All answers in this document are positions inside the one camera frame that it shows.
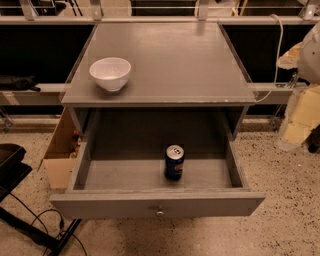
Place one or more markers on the grey wooden cabinet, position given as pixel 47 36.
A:
pixel 172 64

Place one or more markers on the blue pepsi can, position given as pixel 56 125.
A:
pixel 174 161

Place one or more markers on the grey metal shelf rack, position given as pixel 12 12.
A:
pixel 52 94

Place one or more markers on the round metal drawer knob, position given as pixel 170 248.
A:
pixel 159 212

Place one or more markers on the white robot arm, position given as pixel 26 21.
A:
pixel 302 114

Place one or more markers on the brown cardboard box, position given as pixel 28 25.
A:
pixel 60 157

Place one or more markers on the black cloth on shelf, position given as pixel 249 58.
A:
pixel 18 83

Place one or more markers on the black chair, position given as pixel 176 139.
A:
pixel 12 172

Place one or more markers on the white ceramic bowl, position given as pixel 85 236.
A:
pixel 110 73

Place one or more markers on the grey open top drawer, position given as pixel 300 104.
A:
pixel 119 172

